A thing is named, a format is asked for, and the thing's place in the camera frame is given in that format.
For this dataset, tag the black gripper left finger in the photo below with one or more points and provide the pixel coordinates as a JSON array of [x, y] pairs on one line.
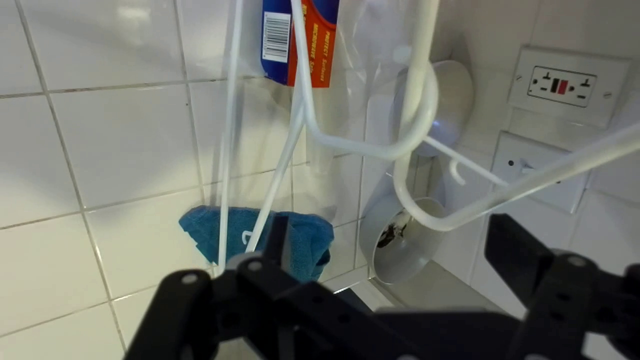
[[200, 312]]

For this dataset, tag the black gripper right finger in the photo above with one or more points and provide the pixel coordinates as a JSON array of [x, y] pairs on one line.
[[566, 307]]

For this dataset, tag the white plastic hanger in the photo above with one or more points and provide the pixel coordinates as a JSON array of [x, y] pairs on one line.
[[420, 67], [532, 184]]

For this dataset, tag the blue cloth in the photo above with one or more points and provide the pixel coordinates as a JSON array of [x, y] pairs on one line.
[[310, 240]]

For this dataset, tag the white round container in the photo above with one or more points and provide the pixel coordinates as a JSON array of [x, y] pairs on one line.
[[400, 253]]

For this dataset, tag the blue foil box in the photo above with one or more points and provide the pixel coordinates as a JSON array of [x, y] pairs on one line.
[[322, 40]]

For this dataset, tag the white wall switch plate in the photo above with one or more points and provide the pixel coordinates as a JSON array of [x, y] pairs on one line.
[[541, 150]]

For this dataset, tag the white GFCI wall outlet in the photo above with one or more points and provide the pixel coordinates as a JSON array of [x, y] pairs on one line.
[[562, 86]]

